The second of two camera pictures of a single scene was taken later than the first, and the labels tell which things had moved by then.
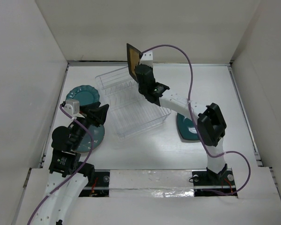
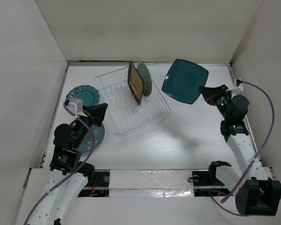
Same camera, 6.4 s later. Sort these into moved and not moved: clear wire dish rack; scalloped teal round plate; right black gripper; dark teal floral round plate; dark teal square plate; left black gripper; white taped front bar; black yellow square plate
Moved: right black gripper; dark teal square plate; black yellow square plate
Not moved: white taped front bar; clear wire dish rack; left black gripper; dark teal floral round plate; scalloped teal round plate
